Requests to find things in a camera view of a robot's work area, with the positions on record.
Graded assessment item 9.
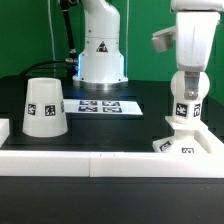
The black cable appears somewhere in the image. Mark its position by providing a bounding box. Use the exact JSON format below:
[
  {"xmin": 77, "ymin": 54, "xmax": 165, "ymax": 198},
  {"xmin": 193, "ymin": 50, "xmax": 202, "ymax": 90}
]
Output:
[{"xmin": 19, "ymin": 0, "xmax": 80, "ymax": 77}]

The white lamp base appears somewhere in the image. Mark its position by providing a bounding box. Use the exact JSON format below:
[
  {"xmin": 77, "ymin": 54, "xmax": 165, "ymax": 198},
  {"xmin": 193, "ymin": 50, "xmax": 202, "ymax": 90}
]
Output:
[{"xmin": 152, "ymin": 116, "xmax": 207, "ymax": 154}]

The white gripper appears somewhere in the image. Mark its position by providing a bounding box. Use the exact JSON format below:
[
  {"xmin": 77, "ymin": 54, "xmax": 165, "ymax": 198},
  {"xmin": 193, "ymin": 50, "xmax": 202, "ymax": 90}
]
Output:
[{"xmin": 176, "ymin": 11, "xmax": 220, "ymax": 100}]

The white lamp shade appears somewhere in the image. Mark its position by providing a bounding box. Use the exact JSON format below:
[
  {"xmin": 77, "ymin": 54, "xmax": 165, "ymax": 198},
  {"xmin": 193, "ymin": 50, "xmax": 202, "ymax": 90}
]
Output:
[{"xmin": 22, "ymin": 78, "xmax": 68, "ymax": 138}]

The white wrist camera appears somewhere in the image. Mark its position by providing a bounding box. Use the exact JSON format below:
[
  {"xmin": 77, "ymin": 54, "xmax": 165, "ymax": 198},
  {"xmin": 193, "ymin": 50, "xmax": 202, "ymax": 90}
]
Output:
[{"xmin": 152, "ymin": 26, "xmax": 176, "ymax": 52}]

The white U-shaped fence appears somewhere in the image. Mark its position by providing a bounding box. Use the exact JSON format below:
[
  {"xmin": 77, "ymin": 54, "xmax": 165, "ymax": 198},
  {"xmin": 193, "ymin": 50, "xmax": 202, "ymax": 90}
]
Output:
[{"xmin": 0, "ymin": 119, "xmax": 224, "ymax": 178}]

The white cable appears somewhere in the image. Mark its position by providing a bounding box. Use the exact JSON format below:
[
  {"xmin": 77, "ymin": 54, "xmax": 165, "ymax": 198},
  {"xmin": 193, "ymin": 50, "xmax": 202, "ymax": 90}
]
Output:
[{"xmin": 47, "ymin": 0, "xmax": 57, "ymax": 62}]

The white marker sheet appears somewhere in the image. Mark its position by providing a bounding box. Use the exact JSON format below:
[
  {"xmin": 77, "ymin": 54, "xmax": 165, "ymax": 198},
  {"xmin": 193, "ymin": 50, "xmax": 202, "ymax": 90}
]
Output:
[{"xmin": 64, "ymin": 99, "xmax": 142, "ymax": 115}]

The white lamp bulb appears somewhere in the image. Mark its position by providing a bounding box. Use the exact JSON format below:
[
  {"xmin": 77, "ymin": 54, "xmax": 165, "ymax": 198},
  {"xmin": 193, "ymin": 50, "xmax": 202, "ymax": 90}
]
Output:
[{"xmin": 171, "ymin": 71, "xmax": 210, "ymax": 124}]

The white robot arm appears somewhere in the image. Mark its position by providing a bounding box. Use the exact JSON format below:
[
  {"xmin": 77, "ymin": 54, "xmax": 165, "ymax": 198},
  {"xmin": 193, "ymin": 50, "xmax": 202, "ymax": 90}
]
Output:
[{"xmin": 74, "ymin": 0, "xmax": 224, "ymax": 100}]

